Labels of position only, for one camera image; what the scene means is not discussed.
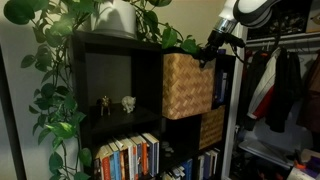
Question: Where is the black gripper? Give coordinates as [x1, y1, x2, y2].
[199, 29, 228, 69]

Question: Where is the woven bamboo basket drawer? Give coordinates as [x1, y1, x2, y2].
[162, 52, 216, 121]
[198, 105, 227, 150]

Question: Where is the blue Circuits textbook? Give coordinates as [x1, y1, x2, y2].
[214, 69, 224, 104]

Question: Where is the dark grey garment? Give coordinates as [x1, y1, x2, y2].
[238, 49, 264, 132]

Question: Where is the white and red jacket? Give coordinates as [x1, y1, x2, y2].
[246, 46, 283, 121]

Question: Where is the black jacket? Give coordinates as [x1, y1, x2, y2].
[264, 48, 304, 134]

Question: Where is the closet shelf with rod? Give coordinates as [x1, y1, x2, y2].
[245, 31, 320, 50]

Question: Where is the white elephant figurine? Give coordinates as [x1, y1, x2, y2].
[121, 95, 137, 114]

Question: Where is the dark printed box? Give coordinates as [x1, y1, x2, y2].
[248, 1, 309, 36]

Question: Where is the white plant pot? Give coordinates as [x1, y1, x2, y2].
[91, 0, 138, 39]

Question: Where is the white flat board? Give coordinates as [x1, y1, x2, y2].
[238, 138, 294, 169]

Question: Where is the purple blue spine book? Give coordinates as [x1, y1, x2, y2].
[203, 152, 211, 180]

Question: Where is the brown garment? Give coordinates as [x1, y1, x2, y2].
[296, 49, 320, 134]

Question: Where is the gold elephant figurine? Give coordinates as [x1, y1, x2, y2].
[96, 95, 112, 117]

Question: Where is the blue and white book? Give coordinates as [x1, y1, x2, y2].
[142, 132, 160, 178]

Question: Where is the beige box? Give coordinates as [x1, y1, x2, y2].
[305, 2, 320, 34]

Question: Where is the dark blue spine book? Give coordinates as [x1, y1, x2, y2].
[131, 133, 144, 178]

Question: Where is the thin orange spine book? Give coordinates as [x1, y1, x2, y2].
[128, 134, 139, 180]

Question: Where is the dark cube bookshelf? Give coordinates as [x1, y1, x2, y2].
[70, 30, 237, 180]

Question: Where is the brown spine book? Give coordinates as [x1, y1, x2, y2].
[114, 138, 127, 180]

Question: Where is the light blue spine book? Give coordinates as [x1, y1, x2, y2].
[107, 140, 122, 180]

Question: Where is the white plastic object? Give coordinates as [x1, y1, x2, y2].
[286, 166, 316, 180]

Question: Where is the red orange spine book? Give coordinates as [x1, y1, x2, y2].
[95, 144, 113, 180]

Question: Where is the purple object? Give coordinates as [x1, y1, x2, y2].
[304, 156, 320, 174]

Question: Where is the black spine book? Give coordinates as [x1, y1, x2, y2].
[93, 157, 103, 180]

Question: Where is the green pothos plant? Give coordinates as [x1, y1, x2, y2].
[3, 0, 203, 180]

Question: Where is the dark door edge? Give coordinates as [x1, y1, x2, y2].
[0, 43, 28, 180]

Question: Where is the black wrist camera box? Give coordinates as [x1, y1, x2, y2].
[226, 32, 247, 49]

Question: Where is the white door frame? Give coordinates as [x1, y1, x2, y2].
[221, 26, 249, 180]

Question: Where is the orange handled tool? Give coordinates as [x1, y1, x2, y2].
[292, 149, 307, 171]

